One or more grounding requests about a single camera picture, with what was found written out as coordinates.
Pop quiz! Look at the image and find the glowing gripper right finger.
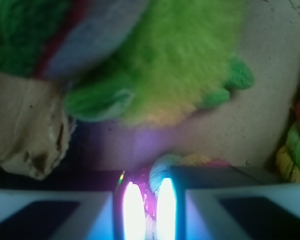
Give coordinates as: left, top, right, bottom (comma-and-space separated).
156, 166, 300, 240

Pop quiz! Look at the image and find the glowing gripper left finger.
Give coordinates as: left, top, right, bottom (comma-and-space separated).
0, 182, 146, 240

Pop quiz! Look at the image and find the multicolored twisted rope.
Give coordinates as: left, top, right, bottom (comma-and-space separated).
142, 77, 300, 240

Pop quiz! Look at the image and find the brown paper bag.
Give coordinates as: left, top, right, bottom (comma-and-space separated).
0, 0, 300, 180

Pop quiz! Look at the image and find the green plush frog toy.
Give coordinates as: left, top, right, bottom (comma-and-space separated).
0, 0, 252, 126

